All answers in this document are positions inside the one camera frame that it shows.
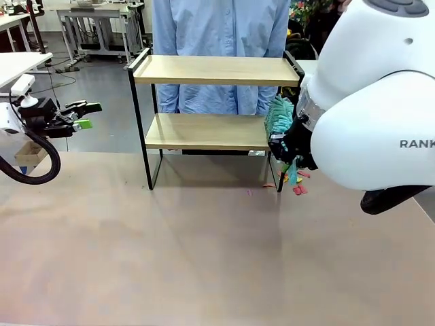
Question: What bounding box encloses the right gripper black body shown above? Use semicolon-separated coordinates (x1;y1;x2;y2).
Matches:
288;114;319;171

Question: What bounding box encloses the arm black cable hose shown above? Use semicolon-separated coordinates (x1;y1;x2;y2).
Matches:
0;128;63;186
360;185;435;216

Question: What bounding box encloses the teal chenille duster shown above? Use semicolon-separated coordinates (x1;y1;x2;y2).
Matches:
264;94;297;186

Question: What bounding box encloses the grey metal workbench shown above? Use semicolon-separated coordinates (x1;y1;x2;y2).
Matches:
56;0;144;66

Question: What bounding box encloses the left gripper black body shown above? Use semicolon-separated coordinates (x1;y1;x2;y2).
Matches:
18;97;77;139

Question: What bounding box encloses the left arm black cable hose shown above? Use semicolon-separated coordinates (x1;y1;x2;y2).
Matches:
0;128;63;186

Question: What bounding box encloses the person torso blue shirt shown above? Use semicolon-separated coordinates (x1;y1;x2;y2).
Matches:
152;0;292;116

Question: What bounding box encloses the white desk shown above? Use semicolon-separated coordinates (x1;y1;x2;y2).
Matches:
0;12;32;52

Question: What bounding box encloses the two-tier wooden shelf black frame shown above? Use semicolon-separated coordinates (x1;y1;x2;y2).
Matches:
127;47;306;193

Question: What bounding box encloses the black pole stand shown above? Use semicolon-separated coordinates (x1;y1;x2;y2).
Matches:
25;0;48;55

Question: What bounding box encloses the small wooden box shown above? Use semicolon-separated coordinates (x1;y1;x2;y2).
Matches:
14;140;49;168

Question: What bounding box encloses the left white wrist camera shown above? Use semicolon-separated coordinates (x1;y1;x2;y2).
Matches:
10;74;39;108

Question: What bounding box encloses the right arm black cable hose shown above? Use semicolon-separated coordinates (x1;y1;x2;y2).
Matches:
360;185;435;216

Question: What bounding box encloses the black floor cable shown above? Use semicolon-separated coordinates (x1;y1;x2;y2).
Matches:
43;62;77;103

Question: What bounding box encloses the black office chair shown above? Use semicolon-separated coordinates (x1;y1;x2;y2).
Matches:
283;29;319;100

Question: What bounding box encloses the background person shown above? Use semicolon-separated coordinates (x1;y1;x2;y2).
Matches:
288;0;351;35

